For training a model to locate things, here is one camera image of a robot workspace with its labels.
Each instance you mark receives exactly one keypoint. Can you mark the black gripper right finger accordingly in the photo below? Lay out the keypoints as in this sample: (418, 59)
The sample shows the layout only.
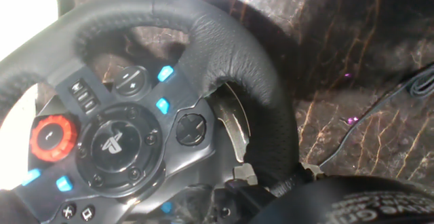
(312, 170)

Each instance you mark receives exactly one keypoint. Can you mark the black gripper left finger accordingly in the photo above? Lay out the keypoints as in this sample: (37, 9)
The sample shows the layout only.
(245, 173)

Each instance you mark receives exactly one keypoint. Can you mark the black Logitech steering wheel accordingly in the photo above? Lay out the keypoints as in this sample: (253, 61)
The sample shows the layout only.
(223, 47)

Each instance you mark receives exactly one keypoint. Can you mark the dark marble pattern mat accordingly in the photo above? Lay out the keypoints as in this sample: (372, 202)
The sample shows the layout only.
(356, 30)

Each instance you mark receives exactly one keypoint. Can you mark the white round plate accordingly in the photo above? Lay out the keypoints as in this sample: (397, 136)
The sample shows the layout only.
(20, 13)

